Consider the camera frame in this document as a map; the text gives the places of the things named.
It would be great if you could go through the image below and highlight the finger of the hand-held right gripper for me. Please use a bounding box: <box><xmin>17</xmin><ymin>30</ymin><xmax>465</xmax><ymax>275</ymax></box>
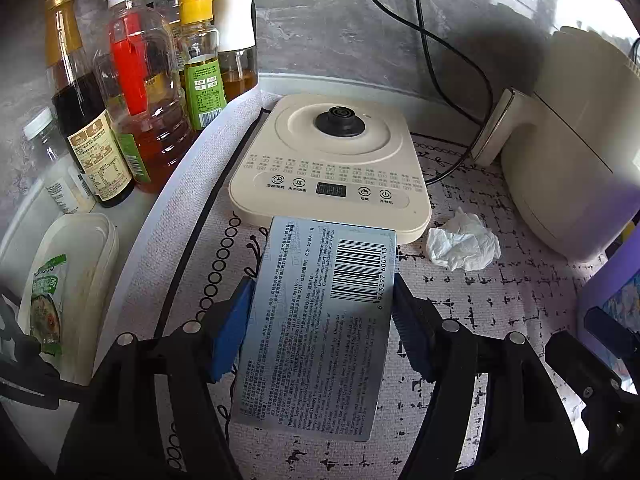
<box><xmin>582</xmin><ymin>305</ymin><xmax>640</xmax><ymax>356</ymax></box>
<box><xmin>544</xmin><ymin>332</ymin><xmax>640</xmax><ymax>461</ymax></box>

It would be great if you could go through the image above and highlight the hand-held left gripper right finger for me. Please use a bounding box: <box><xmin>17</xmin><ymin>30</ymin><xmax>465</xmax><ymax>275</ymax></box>
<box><xmin>391</xmin><ymin>272</ymin><xmax>583</xmax><ymax>480</ymax></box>

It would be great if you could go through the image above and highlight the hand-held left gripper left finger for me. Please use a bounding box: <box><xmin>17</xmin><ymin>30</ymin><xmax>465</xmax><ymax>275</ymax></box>
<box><xmin>55</xmin><ymin>275</ymin><xmax>257</xmax><ymax>480</ymax></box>

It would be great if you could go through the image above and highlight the purple plastic bucket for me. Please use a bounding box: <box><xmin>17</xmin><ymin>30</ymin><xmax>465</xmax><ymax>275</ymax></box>
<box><xmin>577</xmin><ymin>240</ymin><xmax>640</xmax><ymax>361</ymax></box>

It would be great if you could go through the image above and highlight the silver barcode packet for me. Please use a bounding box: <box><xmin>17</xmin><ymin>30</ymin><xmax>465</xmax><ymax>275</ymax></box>
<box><xmin>231</xmin><ymin>216</ymin><xmax>398</xmax><ymax>442</ymax></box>

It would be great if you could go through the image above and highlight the white patterned table mat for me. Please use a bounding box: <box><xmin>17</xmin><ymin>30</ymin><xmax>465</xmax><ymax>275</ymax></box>
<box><xmin>107</xmin><ymin>85</ymin><xmax>640</xmax><ymax>480</ymax></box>

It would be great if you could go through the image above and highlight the small crumpled white tissue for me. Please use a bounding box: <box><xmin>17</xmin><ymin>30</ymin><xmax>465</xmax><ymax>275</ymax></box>
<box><xmin>426</xmin><ymin>206</ymin><xmax>502</xmax><ymax>272</ymax></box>

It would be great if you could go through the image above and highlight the white tray with green packet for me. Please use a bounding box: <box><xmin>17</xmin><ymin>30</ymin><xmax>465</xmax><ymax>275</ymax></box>
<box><xmin>17</xmin><ymin>212</ymin><xmax>121</xmax><ymax>386</ymax></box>

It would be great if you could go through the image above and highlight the cream electric kettle base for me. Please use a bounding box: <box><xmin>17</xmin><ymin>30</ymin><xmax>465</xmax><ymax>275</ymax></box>
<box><xmin>229</xmin><ymin>93</ymin><xmax>432</xmax><ymax>245</ymax></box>

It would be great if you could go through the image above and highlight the white air fryer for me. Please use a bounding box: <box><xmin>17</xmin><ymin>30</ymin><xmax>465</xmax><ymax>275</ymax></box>
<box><xmin>470</xmin><ymin>26</ymin><xmax>640</xmax><ymax>264</ymax></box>

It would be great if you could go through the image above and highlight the green food packet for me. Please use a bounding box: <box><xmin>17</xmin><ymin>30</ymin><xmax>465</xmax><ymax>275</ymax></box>
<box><xmin>30</xmin><ymin>254</ymin><xmax>68</xmax><ymax>358</ymax></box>

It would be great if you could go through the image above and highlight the black angular object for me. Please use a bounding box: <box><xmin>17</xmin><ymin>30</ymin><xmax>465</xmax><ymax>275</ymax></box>
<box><xmin>0</xmin><ymin>285</ymin><xmax>88</xmax><ymax>411</ymax></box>

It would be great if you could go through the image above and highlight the red label oil bottle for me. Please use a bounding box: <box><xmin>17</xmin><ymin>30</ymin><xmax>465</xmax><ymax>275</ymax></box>
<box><xmin>95</xmin><ymin>0</ymin><xmax>195</xmax><ymax>194</ymax></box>

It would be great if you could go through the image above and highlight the small clear jar white cap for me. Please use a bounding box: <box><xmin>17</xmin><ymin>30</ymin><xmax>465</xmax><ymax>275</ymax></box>
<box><xmin>22</xmin><ymin>107</ymin><xmax>97</xmax><ymax>214</ymax></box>

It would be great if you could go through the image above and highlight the yellow cap green label bottle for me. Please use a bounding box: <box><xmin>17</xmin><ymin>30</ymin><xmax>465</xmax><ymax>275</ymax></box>
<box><xmin>177</xmin><ymin>0</ymin><xmax>226</xmax><ymax>129</ymax></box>

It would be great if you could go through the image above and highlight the dark soy sauce bottle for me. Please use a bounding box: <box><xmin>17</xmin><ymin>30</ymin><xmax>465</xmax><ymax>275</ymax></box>
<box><xmin>44</xmin><ymin>0</ymin><xmax>135</xmax><ymax>209</ymax></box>

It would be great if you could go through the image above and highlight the white top oil sprayer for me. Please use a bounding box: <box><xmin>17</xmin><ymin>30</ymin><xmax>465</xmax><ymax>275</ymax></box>
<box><xmin>210</xmin><ymin>0</ymin><xmax>259</xmax><ymax>102</ymax></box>

